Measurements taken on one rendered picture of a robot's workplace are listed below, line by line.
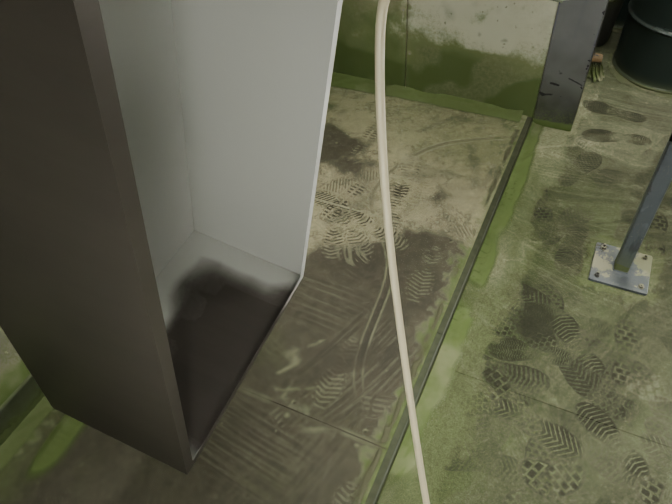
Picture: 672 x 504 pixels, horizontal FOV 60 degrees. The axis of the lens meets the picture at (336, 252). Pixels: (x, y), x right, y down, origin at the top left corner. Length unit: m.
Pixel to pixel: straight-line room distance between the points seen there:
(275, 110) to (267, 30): 0.18
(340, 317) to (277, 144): 0.89
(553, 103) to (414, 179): 0.78
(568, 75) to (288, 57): 1.86
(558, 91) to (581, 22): 0.33
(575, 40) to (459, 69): 0.53
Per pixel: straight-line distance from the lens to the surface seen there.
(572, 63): 2.81
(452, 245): 2.27
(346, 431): 1.82
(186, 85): 1.36
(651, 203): 2.14
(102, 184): 0.61
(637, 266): 2.41
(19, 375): 2.06
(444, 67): 2.95
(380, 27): 0.94
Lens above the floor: 1.69
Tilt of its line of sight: 47 degrees down
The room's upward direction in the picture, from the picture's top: 5 degrees counter-clockwise
